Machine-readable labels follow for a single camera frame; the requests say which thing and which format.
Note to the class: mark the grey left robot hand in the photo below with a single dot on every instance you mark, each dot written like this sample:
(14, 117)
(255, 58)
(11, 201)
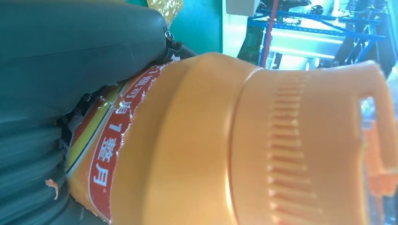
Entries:
(77, 46)

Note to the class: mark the orange detergent bottle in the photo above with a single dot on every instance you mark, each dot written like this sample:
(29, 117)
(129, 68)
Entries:
(202, 139)

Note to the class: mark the yellow plastic film sheet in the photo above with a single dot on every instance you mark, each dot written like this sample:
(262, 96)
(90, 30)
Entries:
(164, 7)

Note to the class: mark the blue shelf rack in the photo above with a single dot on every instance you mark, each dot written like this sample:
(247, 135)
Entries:
(311, 30)

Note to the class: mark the red metal post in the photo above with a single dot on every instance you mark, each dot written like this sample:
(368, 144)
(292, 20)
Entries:
(269, 34)

